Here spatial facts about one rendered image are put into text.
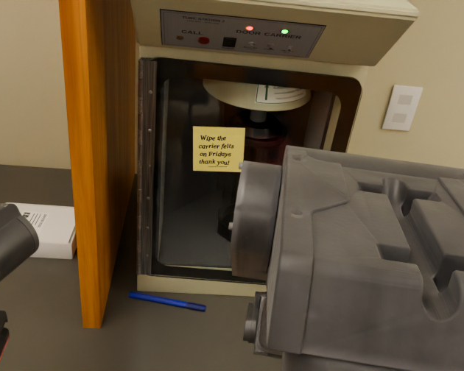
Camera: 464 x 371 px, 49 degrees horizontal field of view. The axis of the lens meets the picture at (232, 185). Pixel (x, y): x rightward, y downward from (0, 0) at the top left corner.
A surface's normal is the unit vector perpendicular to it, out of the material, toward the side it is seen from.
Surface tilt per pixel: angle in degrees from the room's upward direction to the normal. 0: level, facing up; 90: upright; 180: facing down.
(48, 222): 0
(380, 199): 12
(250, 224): 72
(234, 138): 90
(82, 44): 90
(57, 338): 0
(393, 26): 135
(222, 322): 0
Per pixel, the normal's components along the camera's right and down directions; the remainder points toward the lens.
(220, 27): -0.05, 0.98
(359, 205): 0.11, -0.92
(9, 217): 0.90, -0.01
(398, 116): 0.04, 0.55
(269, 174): 0.05, -0.73
